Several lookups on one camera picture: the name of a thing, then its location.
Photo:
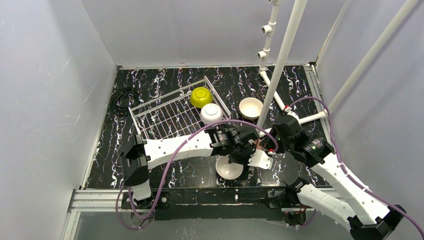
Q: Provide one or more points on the red patterned bowl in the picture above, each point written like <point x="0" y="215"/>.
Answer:
<point x="256" y="145"/>

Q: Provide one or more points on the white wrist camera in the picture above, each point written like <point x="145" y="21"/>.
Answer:
<point x="289" y="111"/>
<point x="260" y="159"/>

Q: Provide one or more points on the yellow-green bowl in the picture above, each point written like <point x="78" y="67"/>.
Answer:
<point x="200" y="97"/>

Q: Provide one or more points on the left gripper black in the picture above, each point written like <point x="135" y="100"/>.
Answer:
<point x="241" y="156"/>

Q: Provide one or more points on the white wire dish rack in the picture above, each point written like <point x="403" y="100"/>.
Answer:
<point x="171" y="114"/>

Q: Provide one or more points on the white bowl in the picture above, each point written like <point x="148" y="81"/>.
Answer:
<point x="211" y="113"/>

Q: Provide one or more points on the cream bowl at back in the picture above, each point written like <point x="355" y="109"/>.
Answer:
<point x="250" y="108"/>

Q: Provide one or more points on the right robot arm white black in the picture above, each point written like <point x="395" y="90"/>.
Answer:
<point x="363" y="215"/>

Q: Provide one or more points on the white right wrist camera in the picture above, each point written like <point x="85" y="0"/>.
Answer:
<point x="289" y="111"/>

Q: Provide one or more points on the cream bowl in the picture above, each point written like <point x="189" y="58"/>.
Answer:
<point x="250" y="108"/>
<point x="228" y="170"/>

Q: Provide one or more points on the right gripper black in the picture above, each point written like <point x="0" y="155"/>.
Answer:
<point x="278" y="125"/>

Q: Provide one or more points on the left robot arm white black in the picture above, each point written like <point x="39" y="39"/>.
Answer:
<point x="139" y="155"/>

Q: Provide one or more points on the cream bowl at front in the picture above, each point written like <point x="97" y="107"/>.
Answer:
<point x="228" y="170"/>

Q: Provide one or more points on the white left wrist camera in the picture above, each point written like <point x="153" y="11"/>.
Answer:
<point x="260" y="159"/>

